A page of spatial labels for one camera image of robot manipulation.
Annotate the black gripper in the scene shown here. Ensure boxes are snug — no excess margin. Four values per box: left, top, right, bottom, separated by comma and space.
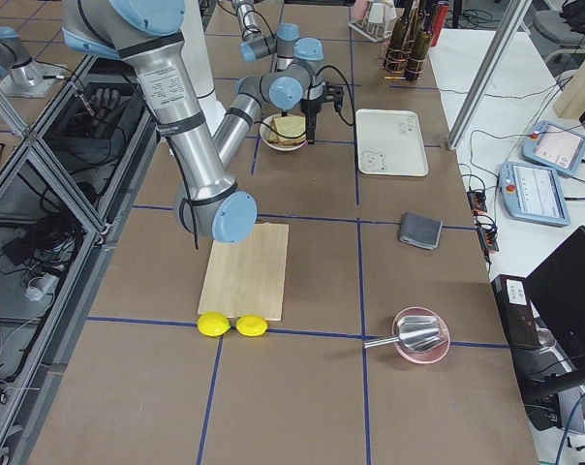
299, 82, 345, 144

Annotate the white round plate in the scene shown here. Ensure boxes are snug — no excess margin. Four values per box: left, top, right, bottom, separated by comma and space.
260, 113, 307, 151

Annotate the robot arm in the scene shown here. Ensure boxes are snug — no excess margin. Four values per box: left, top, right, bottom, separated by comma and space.
62, 1, 261, 243
213, 1, 350, 167

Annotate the white bear serving tray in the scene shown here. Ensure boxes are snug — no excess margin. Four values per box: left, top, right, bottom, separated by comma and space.
355, 108, 429, 177

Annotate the dark green wine bottle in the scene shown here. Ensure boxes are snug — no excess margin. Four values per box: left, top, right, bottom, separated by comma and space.
385, 0, 416, 74

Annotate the salmon pink cup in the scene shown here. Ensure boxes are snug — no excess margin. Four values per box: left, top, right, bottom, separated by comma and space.
351, 0, 369, 22

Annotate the white cup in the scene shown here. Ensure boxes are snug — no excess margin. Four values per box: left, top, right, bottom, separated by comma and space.
367, 0, 396, 27

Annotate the folded grey cloth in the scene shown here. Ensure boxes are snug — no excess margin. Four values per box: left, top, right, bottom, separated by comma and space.
399, 212, 444, 250

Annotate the wooden cutting board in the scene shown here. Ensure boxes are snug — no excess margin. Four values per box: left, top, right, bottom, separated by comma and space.
198, 223, 289, 321

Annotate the red cylinder bottle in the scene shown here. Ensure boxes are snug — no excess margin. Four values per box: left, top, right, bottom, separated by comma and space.
430, 1, 449, 47

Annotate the yellow lemon half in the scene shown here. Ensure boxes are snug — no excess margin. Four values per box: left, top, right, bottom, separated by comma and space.
235, 315, 268, 337
197, 312, 231, 337

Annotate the blue teach pendant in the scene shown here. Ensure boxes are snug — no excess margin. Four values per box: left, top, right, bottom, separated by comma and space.
499, 161, 570, 227
521, 120, 585, 177

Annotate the metal scoop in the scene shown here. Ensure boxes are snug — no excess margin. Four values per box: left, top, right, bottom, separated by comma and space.
364, 315, 446, 354

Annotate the pink bowl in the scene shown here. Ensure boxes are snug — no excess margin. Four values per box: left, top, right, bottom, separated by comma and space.
391, 306, 451, 364

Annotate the black computer box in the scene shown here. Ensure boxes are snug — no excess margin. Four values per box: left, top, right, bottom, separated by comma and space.
492, 274, 540, 351

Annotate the black monitor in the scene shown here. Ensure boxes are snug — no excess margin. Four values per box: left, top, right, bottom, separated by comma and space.
522, 226, 585, 401

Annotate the copper wire bottle rack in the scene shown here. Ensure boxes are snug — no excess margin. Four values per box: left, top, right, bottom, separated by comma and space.
382, 39, 426, 81

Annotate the white wire cup rack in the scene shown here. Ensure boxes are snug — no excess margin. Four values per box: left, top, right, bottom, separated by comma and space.
349, 17, 393, 43

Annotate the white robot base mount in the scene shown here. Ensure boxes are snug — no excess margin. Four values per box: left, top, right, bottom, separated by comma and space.
181, 0, 226, 134

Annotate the aluminium frame post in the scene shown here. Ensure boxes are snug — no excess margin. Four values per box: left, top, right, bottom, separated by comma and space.
446, 0, 533, 151

